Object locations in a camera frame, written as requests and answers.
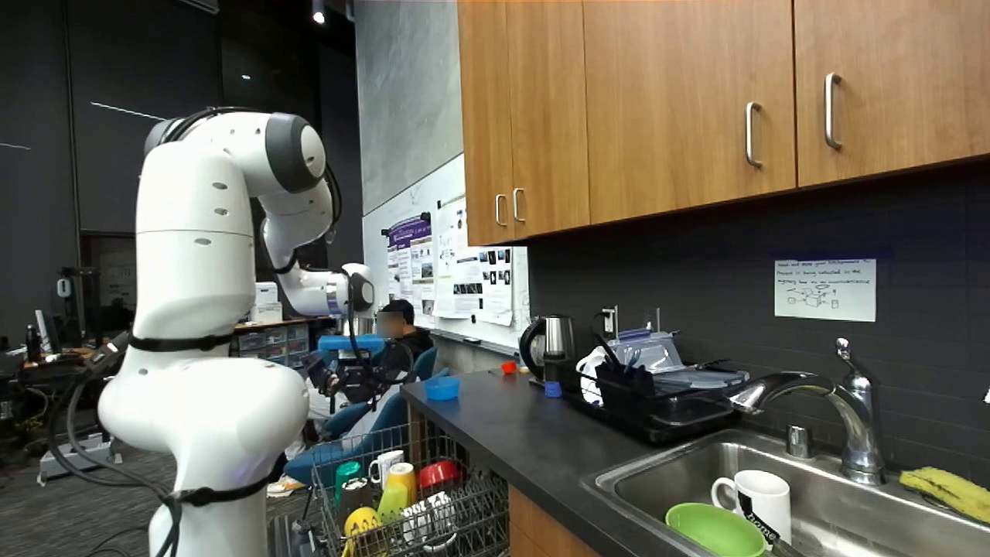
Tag seated person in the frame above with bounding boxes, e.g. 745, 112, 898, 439
280, 296, 439, 489

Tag light green cup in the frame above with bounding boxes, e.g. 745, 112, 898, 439
378, 483, 408, 522

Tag black dish drying rack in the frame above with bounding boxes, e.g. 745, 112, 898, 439
572, 330, 745, 445

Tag white cup lying sideways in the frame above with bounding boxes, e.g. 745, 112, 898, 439
401, 492, 459, 551

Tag chrome faucet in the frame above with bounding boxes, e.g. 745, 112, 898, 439
731, 336, 885, 487

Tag yellow mug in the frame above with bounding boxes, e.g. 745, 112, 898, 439
383, 461, 419, 501

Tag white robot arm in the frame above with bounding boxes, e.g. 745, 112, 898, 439
98, 107, 373, 557

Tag white mug in sink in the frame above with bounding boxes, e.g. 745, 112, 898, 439
708, 466, 792, 542

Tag green plastic cup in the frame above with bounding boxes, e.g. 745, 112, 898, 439
331, 461, 366, 507

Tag wire dishwasher rack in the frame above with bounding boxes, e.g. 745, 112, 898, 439
301, 417, 510, 557

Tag small red object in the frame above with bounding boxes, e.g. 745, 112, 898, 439
497, 360, 521, 379

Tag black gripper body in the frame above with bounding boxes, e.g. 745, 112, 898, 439
331, 360, 381, 402

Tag upper wooden cabinets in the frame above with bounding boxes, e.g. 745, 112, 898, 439
459, 0, 990, 246

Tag whiteboard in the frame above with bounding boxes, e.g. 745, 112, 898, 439
363, 159, 531, 357

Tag blue bowl on counter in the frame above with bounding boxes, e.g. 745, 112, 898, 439
424, 379, 462, 402

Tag stainless steel sink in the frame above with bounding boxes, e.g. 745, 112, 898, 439
591, 427, 990, 557

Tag blue clamp on wrist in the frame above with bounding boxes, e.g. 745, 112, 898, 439
314, 334, 386, 357

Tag lower wooden cabinets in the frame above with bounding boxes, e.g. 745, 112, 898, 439
508, 487, 597, 557

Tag green bowl in sink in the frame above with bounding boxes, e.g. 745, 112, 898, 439
665, 501, 768, 557

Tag research poster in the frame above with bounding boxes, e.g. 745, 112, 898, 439
383, 213, 434, 296

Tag red cup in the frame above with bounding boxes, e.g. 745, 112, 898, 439
419, 457, 462, 494

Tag wooden cabinets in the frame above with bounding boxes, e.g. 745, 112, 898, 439
508, 487, 597, 557
459, 0, 990, 246

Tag black electric kettle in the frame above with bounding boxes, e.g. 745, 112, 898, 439
521, 316, 572, 398

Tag paper wall notice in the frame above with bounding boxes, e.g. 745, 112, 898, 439
774, 261, 878, 323

